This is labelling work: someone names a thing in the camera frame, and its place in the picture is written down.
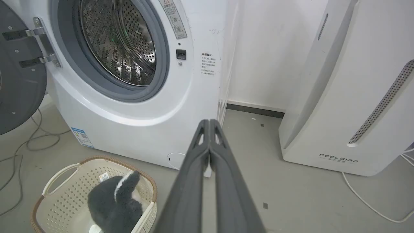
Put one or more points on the dark grey and white garment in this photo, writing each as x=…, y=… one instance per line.
x=113, y=204

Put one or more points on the dark washing machine door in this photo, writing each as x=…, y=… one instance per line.
x=19, y=81

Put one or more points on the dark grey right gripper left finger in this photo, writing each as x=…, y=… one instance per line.
x=187, y=194

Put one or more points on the white front-load washing machine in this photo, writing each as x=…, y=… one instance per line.
x=136, y=126

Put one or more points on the white air purifier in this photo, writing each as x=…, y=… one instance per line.
x=349, y=90

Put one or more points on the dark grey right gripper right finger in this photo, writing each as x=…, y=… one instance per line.
x=233, y=197

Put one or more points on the cream perforated laundry basket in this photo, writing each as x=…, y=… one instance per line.
x=64, y=204

